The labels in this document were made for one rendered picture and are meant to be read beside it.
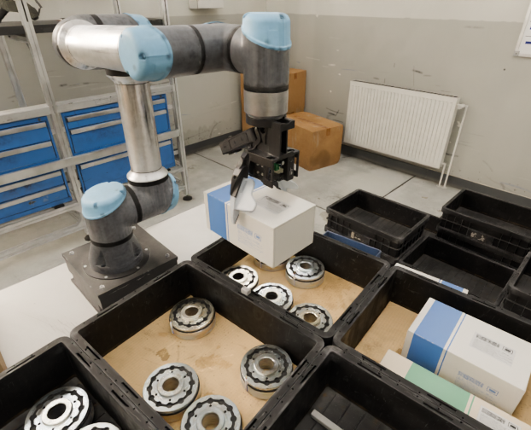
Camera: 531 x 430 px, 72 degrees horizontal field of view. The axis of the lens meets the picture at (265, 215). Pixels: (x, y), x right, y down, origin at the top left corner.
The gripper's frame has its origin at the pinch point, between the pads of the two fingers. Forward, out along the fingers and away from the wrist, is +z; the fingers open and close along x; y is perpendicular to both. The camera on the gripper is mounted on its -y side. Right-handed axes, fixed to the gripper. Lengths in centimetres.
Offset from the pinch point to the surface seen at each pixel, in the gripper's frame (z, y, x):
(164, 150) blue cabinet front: 65, -193, 89
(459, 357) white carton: 18.3, 41.2, 10.7
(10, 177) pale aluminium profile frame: 53, -190, -11
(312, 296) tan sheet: 27.6, 7.0, 12.2
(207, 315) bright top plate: 24.8, -4.3, -11.8
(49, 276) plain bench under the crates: 41, -67, -29
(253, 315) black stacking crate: 21.0, 5.7, -6.9
